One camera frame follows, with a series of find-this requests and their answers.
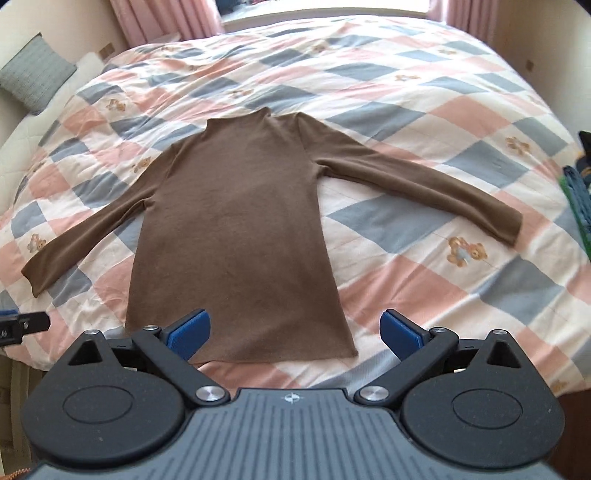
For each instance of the window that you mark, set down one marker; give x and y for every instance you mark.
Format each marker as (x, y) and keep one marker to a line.
(323, 3)

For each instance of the brown sweater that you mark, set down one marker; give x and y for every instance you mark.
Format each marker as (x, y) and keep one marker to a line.
(231, 230)

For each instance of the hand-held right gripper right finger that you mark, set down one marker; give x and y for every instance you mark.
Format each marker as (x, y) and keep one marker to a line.
(401, 334)

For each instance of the folded black garment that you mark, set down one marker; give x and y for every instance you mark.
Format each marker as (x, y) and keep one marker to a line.
(586, 145)

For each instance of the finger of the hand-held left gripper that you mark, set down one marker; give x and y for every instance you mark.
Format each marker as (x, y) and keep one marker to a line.
(18, 325)
(5, 314)

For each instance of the checkered bear print quilt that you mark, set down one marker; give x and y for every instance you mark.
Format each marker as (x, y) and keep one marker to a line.
(415, 138)

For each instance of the grey cushion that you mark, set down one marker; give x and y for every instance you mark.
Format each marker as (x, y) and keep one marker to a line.
(34, 74)

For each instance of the folded blue garment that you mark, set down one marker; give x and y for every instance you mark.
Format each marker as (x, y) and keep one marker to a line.
(582, 203)

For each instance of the folded striped navy garment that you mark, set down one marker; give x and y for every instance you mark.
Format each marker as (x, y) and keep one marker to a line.
(585, 171)

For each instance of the wide pink curtain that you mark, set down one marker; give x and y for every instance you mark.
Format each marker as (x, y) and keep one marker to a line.
(166, 18)

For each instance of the folded green garment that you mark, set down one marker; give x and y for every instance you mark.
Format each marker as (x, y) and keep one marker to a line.
(569, 196)

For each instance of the white quilted pad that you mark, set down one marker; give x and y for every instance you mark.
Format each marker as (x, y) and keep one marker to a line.
(27, 129)

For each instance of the windowsill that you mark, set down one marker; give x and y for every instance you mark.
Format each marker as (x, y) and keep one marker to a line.
(323, 17)

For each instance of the narrow pink curtain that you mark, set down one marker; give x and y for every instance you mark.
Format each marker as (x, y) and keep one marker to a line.
(461, 16)

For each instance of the brown wall socket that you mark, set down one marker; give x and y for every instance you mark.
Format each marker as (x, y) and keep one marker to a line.
(107, 50)

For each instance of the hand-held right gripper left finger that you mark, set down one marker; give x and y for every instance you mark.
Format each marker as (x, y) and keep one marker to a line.
(189, 334)

